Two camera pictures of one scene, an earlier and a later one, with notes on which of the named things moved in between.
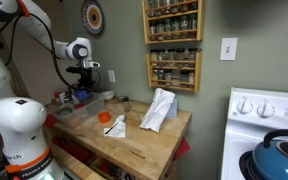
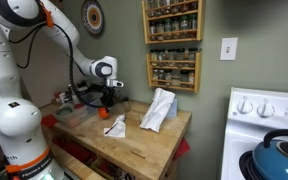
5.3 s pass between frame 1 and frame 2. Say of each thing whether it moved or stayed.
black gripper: moved
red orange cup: moved
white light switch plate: stayed
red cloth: stayed
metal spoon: stayed
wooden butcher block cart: stayed
